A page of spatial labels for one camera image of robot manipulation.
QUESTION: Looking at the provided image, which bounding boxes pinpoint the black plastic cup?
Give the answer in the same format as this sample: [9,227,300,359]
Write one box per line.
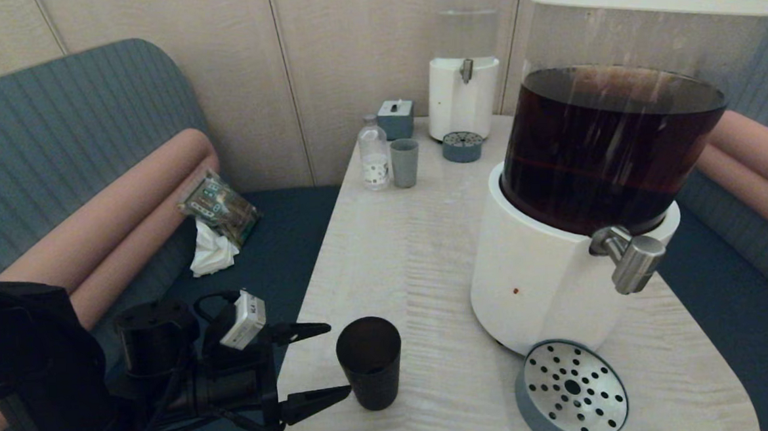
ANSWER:
[335,314,405,413]

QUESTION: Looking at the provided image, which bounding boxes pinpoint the large dark tea dispenser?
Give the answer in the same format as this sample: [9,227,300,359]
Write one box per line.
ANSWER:
[455,0,768,360]

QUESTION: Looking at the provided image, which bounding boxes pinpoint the large silver dispenser tap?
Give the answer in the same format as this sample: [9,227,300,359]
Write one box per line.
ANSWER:
[588,223,669,297]

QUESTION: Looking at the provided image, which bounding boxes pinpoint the grey plastic cup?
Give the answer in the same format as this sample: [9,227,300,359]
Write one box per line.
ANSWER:
[390,138,422,190]

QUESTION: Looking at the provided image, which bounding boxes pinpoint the white crumpled tissue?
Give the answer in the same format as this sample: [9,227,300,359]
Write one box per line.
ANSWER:
[187,216,242,277]

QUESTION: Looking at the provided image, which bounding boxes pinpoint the green snack packet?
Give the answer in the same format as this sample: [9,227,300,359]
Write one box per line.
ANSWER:
[177,168,263,251]

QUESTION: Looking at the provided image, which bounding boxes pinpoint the pink bolster cushion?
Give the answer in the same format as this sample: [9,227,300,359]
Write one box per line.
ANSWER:
[707,108,768,207]
[694,142,768,255]
[0,155,235,431]
[0,127,223,295]

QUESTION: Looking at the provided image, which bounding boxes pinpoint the clear plastic bottle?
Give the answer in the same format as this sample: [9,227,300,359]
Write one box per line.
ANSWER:
[356,113,392,192]

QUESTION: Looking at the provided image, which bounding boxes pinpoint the grey tissue box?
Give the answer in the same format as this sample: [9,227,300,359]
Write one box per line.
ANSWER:
[376,98,416,142]

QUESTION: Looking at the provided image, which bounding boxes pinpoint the small grey drip tray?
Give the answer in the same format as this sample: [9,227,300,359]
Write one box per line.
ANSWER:
[442,130,485,165]

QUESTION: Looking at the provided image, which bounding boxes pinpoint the large grey perforated drip tray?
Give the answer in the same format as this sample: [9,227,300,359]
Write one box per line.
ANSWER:
[513,336,631,431]

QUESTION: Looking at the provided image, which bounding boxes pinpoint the small clear water dispenser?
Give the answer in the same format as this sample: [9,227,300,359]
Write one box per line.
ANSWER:
[422,0,515,144]

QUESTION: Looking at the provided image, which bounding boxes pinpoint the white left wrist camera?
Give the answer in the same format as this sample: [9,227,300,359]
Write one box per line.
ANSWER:
[217,289,268,352]

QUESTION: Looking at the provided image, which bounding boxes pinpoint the black left wrist camera cable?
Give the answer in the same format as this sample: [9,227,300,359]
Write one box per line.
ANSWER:
[194,289,244,326]

